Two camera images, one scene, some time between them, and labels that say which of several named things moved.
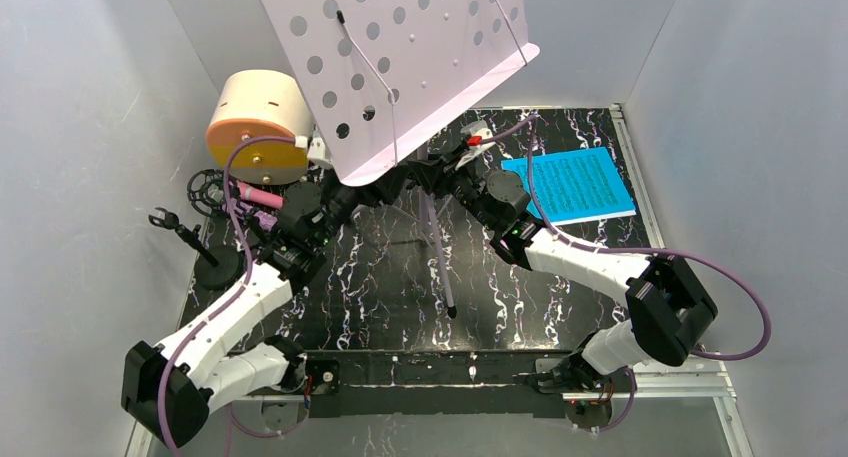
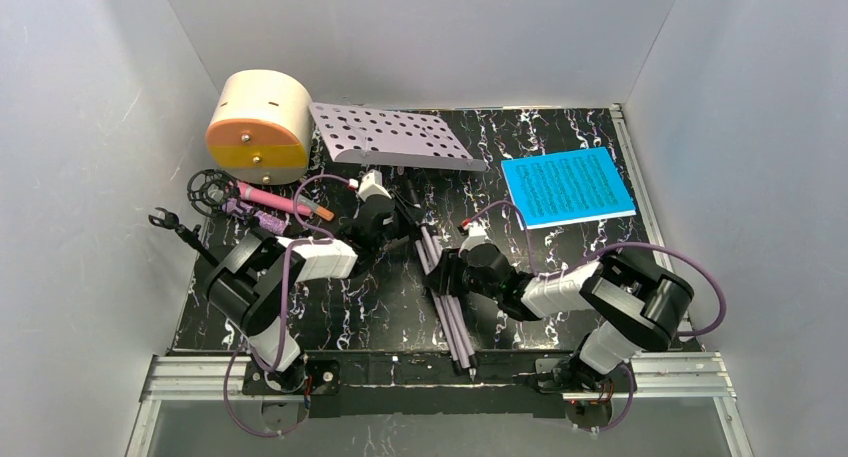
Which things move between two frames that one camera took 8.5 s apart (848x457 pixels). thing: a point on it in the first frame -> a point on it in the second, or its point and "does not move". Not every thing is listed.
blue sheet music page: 575,185 does not move
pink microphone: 265,198 does not move
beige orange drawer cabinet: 257,104 does not move
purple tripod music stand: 380,57 -> 397,137
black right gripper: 448,172 -> 448,272
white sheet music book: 629,213 does not move
